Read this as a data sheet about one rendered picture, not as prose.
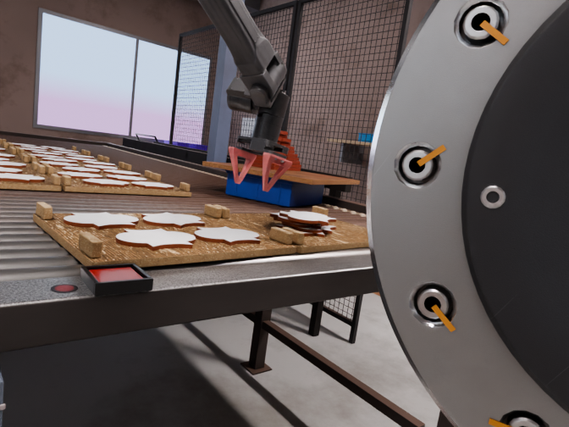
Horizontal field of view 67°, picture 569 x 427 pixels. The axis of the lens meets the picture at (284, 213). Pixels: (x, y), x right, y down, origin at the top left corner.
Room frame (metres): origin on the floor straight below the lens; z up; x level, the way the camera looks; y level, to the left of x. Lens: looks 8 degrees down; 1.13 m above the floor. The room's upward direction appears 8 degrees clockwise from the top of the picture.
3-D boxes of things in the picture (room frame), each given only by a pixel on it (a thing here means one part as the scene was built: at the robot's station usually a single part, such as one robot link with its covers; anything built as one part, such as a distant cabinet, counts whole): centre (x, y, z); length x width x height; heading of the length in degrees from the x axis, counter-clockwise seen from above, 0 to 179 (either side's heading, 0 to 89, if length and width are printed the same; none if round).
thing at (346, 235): (1.14, -0.07, 0.93); 0.41 x 0.35 x 0.02; 135
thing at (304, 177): (1.84, 0.02, 1.03); 0.50 x 0.50 x 0.02; 62
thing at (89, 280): (0.57, 0.22, 0.92); 0.08 x 0.08 x 0.02; 39
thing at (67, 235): (0.85, 0.23, 0.93); 0.41 x 0.35 x 0.02; 133
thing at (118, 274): (0.57, 0.22, 0.92); 0.06 x 0.06 x 0.01; 39
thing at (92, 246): (0.62, 0.28, 0.95); 0.06 x 0.02 x 0.03; 43
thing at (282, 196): (1.77, 0.05, 0.97); 0.31 x 0.31 x 0.10; 62
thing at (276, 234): (0.89, 0.00, 0.95); 0.06 x 0.02 x 0.03; 43
